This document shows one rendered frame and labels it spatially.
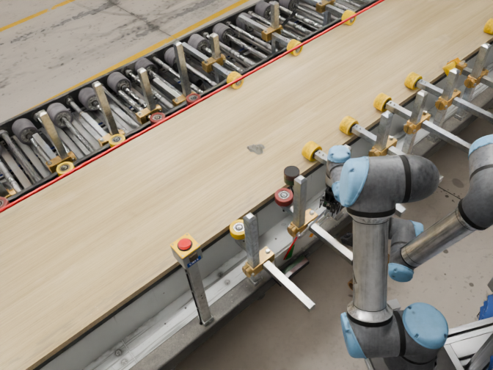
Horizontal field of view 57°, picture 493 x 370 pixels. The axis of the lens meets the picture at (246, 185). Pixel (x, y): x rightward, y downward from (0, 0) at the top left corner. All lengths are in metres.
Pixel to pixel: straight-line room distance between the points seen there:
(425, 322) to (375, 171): 0.43
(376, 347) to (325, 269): 1.57
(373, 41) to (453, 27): 0.51
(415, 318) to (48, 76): 4.10
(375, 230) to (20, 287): 1.35
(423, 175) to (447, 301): 1.79
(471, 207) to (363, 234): 0.30
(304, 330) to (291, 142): 1.05
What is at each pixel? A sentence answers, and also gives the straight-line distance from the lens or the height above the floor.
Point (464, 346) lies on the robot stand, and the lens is 1.65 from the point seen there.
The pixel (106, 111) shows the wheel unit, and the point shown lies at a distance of 2.38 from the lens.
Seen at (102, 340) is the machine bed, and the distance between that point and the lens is 1.94.
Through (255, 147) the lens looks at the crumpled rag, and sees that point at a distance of 2.14.
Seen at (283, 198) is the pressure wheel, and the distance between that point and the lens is 1.93.
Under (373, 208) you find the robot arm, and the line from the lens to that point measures 1.09.
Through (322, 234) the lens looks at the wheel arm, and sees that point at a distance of 1.87.
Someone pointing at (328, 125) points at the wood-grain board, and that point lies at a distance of 2.27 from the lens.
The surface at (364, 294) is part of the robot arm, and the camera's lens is 1.20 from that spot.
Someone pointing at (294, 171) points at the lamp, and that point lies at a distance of 1.70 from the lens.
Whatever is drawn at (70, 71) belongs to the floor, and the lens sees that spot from 4.74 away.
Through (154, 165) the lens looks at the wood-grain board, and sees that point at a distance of 2.15.
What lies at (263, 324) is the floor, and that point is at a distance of 2.62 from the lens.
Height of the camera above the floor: 2.38
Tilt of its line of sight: 48 degrees down
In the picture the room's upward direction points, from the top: 5 degrees counter-clockwise
